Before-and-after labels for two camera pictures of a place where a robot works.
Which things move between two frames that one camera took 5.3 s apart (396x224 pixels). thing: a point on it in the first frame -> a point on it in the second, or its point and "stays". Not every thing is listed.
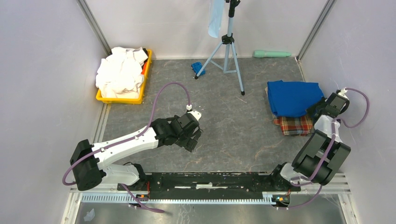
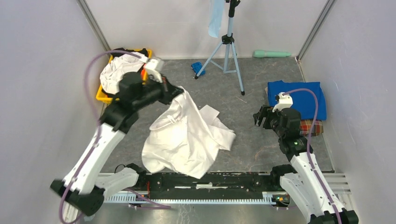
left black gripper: x=189 y=143 -> x=168 y=90
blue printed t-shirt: x=293 y=98 stays
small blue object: x=196 y=66 stays
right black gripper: x=310 y=110 -> x=265 y=111
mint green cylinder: x=262 y=53 stays
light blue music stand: x=228 y=39 stays
